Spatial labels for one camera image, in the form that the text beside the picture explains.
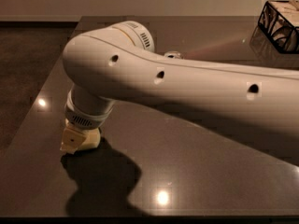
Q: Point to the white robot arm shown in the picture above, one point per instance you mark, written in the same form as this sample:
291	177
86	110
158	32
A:
254	106

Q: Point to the white green soda can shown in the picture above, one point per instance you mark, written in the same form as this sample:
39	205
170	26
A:
173	54

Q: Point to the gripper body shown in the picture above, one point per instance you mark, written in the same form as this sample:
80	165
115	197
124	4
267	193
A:
83	120

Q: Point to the yellow wavy sponge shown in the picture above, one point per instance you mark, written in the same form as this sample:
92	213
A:
93	139

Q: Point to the black wire basket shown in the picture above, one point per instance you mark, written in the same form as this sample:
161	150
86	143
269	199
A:
279	20

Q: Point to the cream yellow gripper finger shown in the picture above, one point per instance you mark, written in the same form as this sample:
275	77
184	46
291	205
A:
69	147

